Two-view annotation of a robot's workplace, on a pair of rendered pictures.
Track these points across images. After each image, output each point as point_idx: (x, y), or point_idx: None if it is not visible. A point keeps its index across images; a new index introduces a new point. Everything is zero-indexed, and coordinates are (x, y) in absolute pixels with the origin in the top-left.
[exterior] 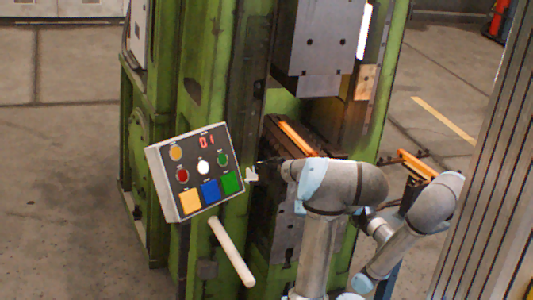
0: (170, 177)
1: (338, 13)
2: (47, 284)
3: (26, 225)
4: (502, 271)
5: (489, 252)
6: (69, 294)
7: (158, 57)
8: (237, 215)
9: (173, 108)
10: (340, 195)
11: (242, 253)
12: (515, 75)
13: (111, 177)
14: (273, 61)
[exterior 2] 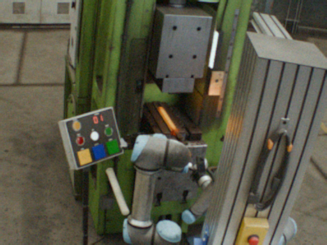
0: (72, 141)
1: (190, 38)
2: (11, 203)
3: (2, 165)
4: (223, 209)
5: (221, 198)
6: (23, 210)
7: (80, 61)
8: (126, 168)
9: (89, 94)
10: (154, 159)
11: (130, 194)
12: (237, 94)
13: (59, 137)
14: (149, 67)
